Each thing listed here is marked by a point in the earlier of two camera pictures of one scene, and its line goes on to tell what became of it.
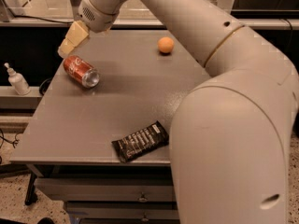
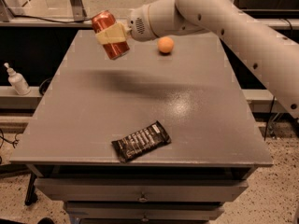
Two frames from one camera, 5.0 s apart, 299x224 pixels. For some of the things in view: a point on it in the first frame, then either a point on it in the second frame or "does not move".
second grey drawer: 123,210 does not move
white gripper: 93,16 → 138,24
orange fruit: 165,44 does not move
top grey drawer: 107,189 does not move
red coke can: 81,71 → 103,20
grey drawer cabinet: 67,147 does not move
